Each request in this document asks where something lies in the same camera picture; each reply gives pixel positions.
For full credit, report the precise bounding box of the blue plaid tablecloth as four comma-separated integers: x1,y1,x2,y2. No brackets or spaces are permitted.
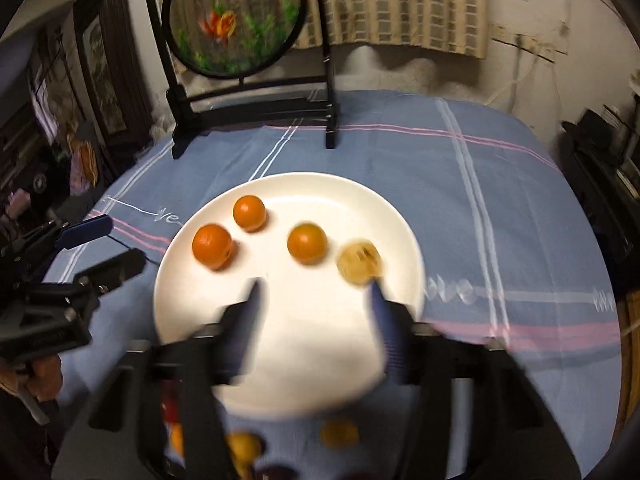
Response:
42,89,626,480

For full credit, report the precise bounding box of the orange patterned bag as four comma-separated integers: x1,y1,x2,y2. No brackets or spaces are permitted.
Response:
69,137,102,197

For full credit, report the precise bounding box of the dark side cabinet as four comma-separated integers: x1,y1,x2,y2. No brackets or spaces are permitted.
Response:
560,105,640,306

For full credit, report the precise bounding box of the small yellow-orange fruit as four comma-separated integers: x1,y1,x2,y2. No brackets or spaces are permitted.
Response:
319,419,361,451
225,431,264,466

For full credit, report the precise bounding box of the white wall cable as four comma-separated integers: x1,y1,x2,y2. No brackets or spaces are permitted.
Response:
486,67,527,111

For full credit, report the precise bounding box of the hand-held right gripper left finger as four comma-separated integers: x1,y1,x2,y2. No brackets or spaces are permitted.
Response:
52,277,273,480

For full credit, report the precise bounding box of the pale yellow bumpy fruit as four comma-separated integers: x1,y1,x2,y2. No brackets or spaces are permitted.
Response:
335,240,385,286

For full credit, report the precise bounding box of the white round plate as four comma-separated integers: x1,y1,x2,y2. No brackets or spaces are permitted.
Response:
152,172,426,418

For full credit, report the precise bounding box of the clear plastic bag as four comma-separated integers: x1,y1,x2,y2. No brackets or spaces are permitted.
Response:
150,110,174,141

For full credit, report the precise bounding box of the person's left hand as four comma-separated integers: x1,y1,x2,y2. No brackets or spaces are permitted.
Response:
0,355,64,403

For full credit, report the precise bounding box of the round goldfish screen on stand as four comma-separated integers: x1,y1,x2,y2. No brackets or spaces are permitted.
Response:
142,0,342,161

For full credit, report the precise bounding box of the dark framed picture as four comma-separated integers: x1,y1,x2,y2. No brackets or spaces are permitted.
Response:
74,0,154,147

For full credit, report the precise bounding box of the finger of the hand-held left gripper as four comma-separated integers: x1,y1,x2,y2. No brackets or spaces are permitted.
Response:
72,249,147,307
10,214,114,262

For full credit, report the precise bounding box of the large orange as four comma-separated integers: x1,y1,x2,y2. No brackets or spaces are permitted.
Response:
191,223,236,271

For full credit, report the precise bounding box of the small orange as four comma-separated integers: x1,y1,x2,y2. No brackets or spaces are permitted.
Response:
232,195,267,233

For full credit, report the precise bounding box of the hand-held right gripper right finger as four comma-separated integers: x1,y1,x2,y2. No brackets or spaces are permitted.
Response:
367,280,583,480

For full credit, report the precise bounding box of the beige checked curtain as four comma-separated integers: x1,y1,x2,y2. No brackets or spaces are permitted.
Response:
150,0,488,59

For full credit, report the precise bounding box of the yellow-orange orange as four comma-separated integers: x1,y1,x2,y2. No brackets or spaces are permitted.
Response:
286,222,329,266

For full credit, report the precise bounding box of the white fluffy blanket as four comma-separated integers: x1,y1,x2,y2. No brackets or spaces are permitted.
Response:
340,45,483,102

